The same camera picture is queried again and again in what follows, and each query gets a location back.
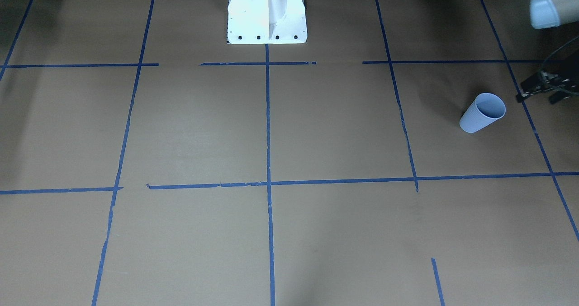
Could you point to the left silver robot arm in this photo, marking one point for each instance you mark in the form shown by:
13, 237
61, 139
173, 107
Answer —
554, 13

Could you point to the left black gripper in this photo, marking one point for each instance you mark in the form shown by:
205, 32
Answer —
563, 84

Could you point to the blue paper cup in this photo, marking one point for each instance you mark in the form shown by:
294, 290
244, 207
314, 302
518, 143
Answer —
484, 110

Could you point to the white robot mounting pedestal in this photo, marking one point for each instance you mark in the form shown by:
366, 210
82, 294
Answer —
252, 22

